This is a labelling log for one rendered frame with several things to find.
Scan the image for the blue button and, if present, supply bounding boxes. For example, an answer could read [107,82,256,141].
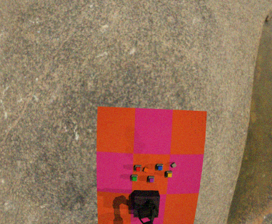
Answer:
[156,164,163,170]

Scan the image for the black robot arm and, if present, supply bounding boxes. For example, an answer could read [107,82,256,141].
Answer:
[138,199,159,224]

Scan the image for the red button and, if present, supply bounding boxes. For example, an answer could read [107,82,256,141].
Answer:
[135,165,142,171]

